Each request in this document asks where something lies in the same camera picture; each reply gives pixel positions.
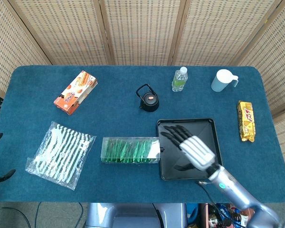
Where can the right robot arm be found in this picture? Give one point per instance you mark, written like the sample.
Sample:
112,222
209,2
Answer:
237,190

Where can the cluttered snack crate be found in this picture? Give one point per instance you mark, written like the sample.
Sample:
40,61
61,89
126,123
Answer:
225,213

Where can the clear plastic box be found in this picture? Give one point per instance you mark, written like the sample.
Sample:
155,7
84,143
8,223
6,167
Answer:
103,152

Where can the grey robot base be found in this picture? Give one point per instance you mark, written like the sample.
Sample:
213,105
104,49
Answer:
133,218

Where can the orange biscuit box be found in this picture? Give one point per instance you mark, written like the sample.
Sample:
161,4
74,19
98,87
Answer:
76,92

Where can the blue tablecloth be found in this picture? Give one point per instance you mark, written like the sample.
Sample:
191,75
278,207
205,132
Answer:
123,118

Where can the striped clear plastic bag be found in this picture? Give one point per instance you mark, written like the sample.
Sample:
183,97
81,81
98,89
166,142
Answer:
59,152

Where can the clear bottle green label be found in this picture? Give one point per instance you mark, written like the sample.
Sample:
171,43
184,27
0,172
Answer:
179,82

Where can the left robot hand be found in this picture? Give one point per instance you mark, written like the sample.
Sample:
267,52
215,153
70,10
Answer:
4,175

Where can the yellow snack packet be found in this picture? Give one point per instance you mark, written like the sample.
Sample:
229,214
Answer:
246,121

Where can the black plastic tray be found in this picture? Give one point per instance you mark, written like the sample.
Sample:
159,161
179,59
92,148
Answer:
204,128

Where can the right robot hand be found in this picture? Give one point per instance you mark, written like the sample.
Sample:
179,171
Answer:
197,147

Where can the black cast iron teapot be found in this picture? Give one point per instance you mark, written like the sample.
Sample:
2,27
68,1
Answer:
150,104

